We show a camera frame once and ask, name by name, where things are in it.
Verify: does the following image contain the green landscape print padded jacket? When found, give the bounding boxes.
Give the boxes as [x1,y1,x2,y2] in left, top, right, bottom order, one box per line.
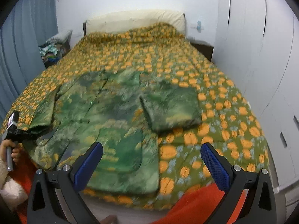
[23,69,201,194]

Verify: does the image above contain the white fleece sleeve forearm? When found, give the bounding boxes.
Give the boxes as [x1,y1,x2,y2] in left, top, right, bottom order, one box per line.
[1,156,28,211]

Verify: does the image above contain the pile of clothes on nightstand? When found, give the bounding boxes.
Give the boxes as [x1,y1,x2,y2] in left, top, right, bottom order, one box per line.
[39,41,70,68]

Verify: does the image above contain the person's left hand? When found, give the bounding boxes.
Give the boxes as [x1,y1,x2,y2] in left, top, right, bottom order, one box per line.
[0,140,20,163]

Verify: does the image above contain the orange fleece trousers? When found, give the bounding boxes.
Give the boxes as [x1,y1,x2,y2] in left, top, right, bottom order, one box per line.
[9,149,248,224]

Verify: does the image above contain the green orange floral quilt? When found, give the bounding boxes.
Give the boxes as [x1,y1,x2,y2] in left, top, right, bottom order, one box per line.
[10,23,270,210]

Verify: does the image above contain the striped grey pillow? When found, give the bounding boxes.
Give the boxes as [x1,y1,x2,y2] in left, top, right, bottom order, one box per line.
[46,29,73,44]

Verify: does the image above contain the blue window curtain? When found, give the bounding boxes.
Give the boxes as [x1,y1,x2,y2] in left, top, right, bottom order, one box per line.
[1,0,58,121]

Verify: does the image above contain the cream padded headboard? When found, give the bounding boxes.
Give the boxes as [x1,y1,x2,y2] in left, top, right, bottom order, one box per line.
[83,9,186,35]

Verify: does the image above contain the dark wooden right nightstand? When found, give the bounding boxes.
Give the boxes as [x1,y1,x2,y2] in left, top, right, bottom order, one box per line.
[191,42,214,61]

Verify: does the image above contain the white wardrobe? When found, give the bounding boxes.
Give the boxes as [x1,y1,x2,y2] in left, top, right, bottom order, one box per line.
[212,0,298,205]

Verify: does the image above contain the wall socket with blue plug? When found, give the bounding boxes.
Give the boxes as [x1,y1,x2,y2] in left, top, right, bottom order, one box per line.
[190,21,204,32]

